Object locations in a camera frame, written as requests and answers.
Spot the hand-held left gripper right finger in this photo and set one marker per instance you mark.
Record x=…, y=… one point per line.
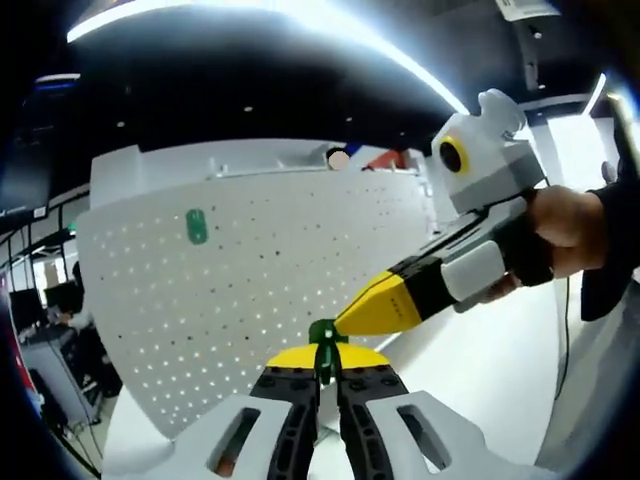
x=360, y=400

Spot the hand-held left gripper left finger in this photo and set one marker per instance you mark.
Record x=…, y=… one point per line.
x=295, y=395

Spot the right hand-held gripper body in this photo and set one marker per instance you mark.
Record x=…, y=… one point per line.
x=495, y=165

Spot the green hook assembly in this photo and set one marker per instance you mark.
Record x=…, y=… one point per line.
x=196, y=226
x=324, y=357

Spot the white perforated mounting plate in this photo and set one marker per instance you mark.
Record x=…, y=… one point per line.
x=225, y=300

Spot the person's right hand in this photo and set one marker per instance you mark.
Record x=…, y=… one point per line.
x=565, y=220

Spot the long ceiling light strip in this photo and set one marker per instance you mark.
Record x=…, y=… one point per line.
x=300, y=30

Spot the white desk partition panel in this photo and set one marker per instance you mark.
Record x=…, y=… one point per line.
x=200, y=165

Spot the black desktop monitor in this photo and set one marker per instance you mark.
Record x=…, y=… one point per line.
x=27, y=305

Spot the large dark display screen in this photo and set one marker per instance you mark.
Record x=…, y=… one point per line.
x=25, y=150

